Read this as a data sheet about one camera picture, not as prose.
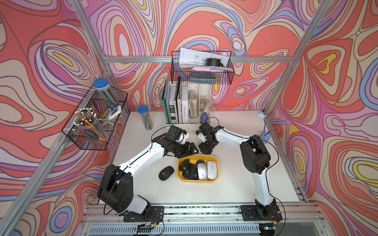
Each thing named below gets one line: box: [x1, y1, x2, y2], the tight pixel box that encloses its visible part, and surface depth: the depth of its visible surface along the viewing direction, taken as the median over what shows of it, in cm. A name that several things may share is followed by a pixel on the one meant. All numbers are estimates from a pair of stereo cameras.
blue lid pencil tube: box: [137, 104, 154, 131], surface depth 103 cm
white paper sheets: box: [179, 47, 234, 72], surface depth 87 cm
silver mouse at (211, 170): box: [207, 160, 218, 180], surface depth 86 cm
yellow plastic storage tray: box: [176, 154, 220, 183], surface depth 88 cm
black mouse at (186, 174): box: [182, 170, 191, 179], surface depth 86 cm
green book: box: [161, 79, 173, 125], surface depth 92 cm
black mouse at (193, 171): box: [189, 162, 199, 180], surface depth 85 cm
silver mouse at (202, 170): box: [196, 159, 208, 181], surface depth 87 cm
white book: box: [181, 85, 189, 125], surface depth 98 cm
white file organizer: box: [165, 83, 212, 133], surface depth 103 cm
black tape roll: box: [205, 58, 225, 68], surface depth 84 cm
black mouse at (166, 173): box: [158, 165, 175, 181], surface depth 88 cm
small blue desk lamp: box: [256, 112, 272, 145], surface depth 97 cm
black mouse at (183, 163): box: [179, 158, 190, 172], surface depth 88 cm
